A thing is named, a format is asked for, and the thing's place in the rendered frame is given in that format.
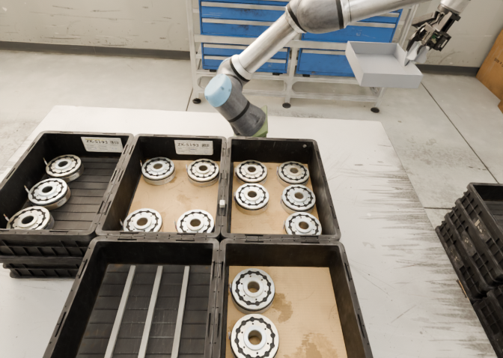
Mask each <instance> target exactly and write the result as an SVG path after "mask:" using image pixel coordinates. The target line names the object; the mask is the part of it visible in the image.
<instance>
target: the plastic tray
mask: <svg viewBox="0 0 503 358"><path fill-rule="evenodd" d="M345 55H346V57H347V60H348V62H349V63H350V66H351V68H352V70H353V72H354V74H355V76H356V79H357V81H358V83H359V85H360V86H364V87H382V88H417V89H418V86H419V84H420V82H421V80H422V77H423V74H422V73H421V71H420V70H419V69H418V68H417V67H416V66H415V64H414V63H413V62H412V60H410V59H409V62H408V63H407V65H406V66H403V60H404V56H405V52H404V51H403V49H402V48H401V47H400V45H399V44H398V43H373V42H355V41H348V42H347V48H346V52H345Z"/></svg>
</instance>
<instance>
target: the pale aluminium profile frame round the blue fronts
mask: <svg viewBox="0 0 503 358"><path fill-rule="evenodd" d="M414 7H415V9H414ZM417 7H418V4H417V5H416V6H415V5H413V6H412V9H409V11H408V14H407V15H406V19H405V20H399V22H398V25H403V27H402V29H401V32H400V36H399V38H398V40H397V43H398V44H399V45H400V47H401V48H402V47H403V43H404V41H405V39H406V36H407V33H408V31H409V28H410V26H411V23H412V20H413V18H414V15H415V12H416V10H417ZM186 13H187V22H188V31H189V48H190V58H191V67H192V84H193V93H194V98H195V99H193V100H192V102H193V103H196V104H197V103H200V102H201V100H200V99H198V97H199V94H198V93H204V92H205V88H206V87H202V86H201V85H200V84H201V78H202V76H216V74H217V70H213V69H210V70H209V69H202V56H201V45H200V47H199V50H198V54H197V55H196V52H195V42H205V43H233V44H247V45H251V44H252V43H253V42H254V41H255V40H257V39H258V37H232V36H218V35H204V34H195V33H194V22H193V13H199V8H192V0H186ZM299 36H300V33H299V34H298V35H297V36H295V38H294V39H293V40H291V41H290V42H289V43H287V44H286V45H285V47H290V50H292V53H291V58H290V53H289V58H288V65H287V73H253V79H272V80H284V90H283V91H265V90H250V89H243V91H242V94H243V95H249V96H264V97H285V103H283V104H282V106H283V107H284V108H286V109H288V108H290V107H291V105H290V104H289V102H290V98H291V97H292V98H307V99H321V100H350V101H365V102H375V103H374V106H375V107H373V108H371V111H372V112H375V113H378V112H379V109H378V108H379V106H380V104H381V102H382V99H383V96H384V93H385V90H386V89H387V88H382V87H380V89H379V91H378V90H377V87H369V88H370V90H371V92H372V94H373V96H365V95H351V94H322V93H308V92H295V91H294V90H293V89H292V85H293V84H294V83H295V82H297V81H301V82H328V83H343V84H357V85H359V83H358V81H357V79H356V78H348V77H334V76H310V74H302V75H294V70H295V65H297V62H298V60H296V55H297V50H299V48H312V49H339V50H346V48H347V43H337V42H323V41H310V40H299ZM200 63H201V64H200ZM198 68H199V69H198ZM377 107H378V108H377Z"/></svg>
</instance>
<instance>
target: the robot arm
mask: <svg viewBox="0 0 503 358"><path fill-rule="evenodd" d="M426 1H431V0H291V1H290V2H289V3H288V4H287V5H286V9H285V13H284V14H283V15H282V16H281V17H280V18H279V19H277V20H276V21H275V22H274V23H273V24H272V25H271V26H270V27H269V28H268V29H267V30H266V31H265V32H264V33H263V34H262V35H261V36H260V37H259V38H258V39H257V40H255V41H254V42H253V43H252V44H251V45H250V46H249V47H248V48H247V49H246V50H244V51H243V52H242V53H241V54H240V55H233V56H232V57H231V58H227V59H225V60H224V61H223V62H222V63H221V64H220V65H219V68H218V70H217V74H216V76H215V77H213V78H212V79H211V80H210V82H209V85H207V87H206V88H205V92H204V96H205V98H206V100H207V101H208V102H209V104H210V105H211V106H213V107H214V108H215V109H216V110H217V111H218V112H219V113H220V114H221V115H222V116H223V117H224V118H225V120H226V121H227V122H228V123H229V124H230V125H231V128H232V130H233V132H234V135H235V136H245V137H251V136H253V135H254V134H255V133H256V132H257V131H258V130H259V129H260V128H261V127H262V126H263V124H264V122H265V120H266V113H265V112H264V111H263V110H262V109H261V108H259V107H257V106H255V105H254V104H252V103H250V102H249V101H248V100H247V99H246V97H245V96H244V95H243V94H242V91H243V86H244V85H245V84H246V83H248V82H249V81H250V80H251V79H252V78H253V72H255V71H256V70H257V69H258V68H259V67H260V66H262V65H263V64H264V63H265V62H266V61H268V60H269V59H270V58H271V57H273V56H274V54H276V53H277V52H278V51H279V50H280V49H281V48H283V47H284V46H285V45H286V44H287V43H289V42H290V41H291V40H292V39H294V38H295V36H297V35H298V34H299V33H307V32H309V33H312V34H323V33H328V32H331V31H337V30H340V29H343V28H346V26H347V24H349V23H351V22H356V21H359V20H362V19H367V18H370V17H372V16H378V15H380V14H384V13H388V12H392V11H394V10H399V9H402V8H405V7H410V6H413V5H416V4H420V3H424V2H426ZM470 1H471V0H441V1H440V3H441V4H440V5H439V6H438V7H437V9H438V10H440V11H441V12H438V11H434V12H432V13H428V14H425V15H423V16H419V17H416V18H414V19H413V21H412V26H414V27H415V28H417V29H418V30H416V31H415V33H414V34H413V35H412V36H411V38H410V39H409V42H408V44H407V47H406V52H405V56H404V60H403V66H406V65H407V63H408V62H409V59H410V60H412V62H413V63H414V64H415V63H416V62H418V63H421V64H423V63H424V62H425V61H426V60H427V57H426V54H427V52H428V51H430V50H431V49H432V48H433V49H435V50H436V51H438V50H439V51H440V52H441V51H442V49H443V48H444V47H445V45H446V44H447V43H448V41H449V40H450V39H451V38H452V37H451V36H450V35H449V34H447V33H446V32H447V31H448V29H449V28H450V27H451V26H452V25H453V23H454V22H455V20H456V21H459V20H460V18H461V17H460V16H459V15H460V14H459V13H462V12H463V10H464V9H465V8H466V6H467V5H468V3H469V2H470ZM446 40H447V42H446V43H445V45H444V46H443V47H441V46H442V44H443V43H444V42H445V41H446ZM419 41H421V43H422V45H420V44H421V43H420V42H419ZM417 50H418V51H417Z"/></svg>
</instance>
